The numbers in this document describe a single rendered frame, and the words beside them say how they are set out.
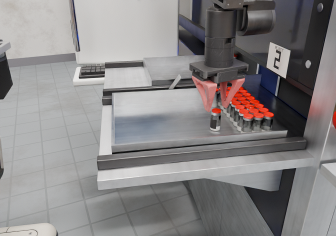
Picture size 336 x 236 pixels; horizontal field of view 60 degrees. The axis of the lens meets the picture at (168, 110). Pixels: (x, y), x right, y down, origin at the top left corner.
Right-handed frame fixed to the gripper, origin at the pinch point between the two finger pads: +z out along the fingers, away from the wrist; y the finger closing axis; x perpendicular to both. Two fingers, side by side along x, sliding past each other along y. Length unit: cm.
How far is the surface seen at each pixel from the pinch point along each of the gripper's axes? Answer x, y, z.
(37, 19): 410, -26, 32
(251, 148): -11.2, 0.8, 4.5
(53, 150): 156, -37, 94
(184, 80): 25.0, 5.1, 3.4
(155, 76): 39.8, 1.8, 6.0
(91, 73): 71, -14, 12
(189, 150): -7.8, -10.6, 3.6
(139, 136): 3.6, -16.3, 5.3
